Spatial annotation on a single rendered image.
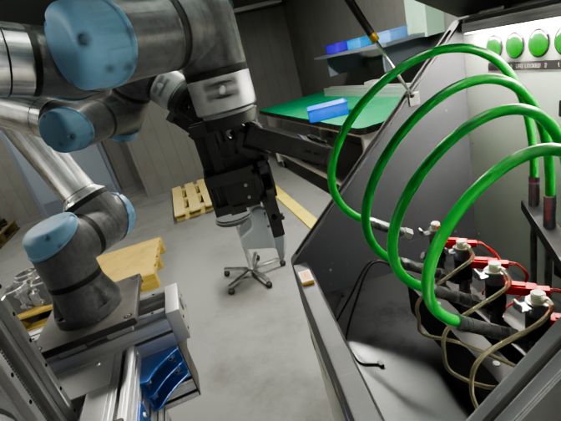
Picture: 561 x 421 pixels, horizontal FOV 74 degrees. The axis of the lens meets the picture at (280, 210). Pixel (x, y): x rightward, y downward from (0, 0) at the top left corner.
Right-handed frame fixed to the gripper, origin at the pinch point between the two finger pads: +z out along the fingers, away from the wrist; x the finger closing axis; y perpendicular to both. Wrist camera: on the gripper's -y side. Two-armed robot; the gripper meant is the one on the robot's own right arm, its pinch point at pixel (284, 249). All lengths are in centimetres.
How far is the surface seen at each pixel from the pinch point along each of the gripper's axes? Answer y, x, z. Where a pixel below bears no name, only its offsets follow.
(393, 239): -14.2, 4.7, 0.9
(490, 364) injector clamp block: -25.0, 7.8, 24.6
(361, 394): -5.6, 3.2, 27.6
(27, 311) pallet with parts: 200, -233, 107
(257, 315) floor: 22, -159, 122
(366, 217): -13.5, -3.3, 0.6
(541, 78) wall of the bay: -57, -20, -9
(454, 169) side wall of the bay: -52, -43, 14
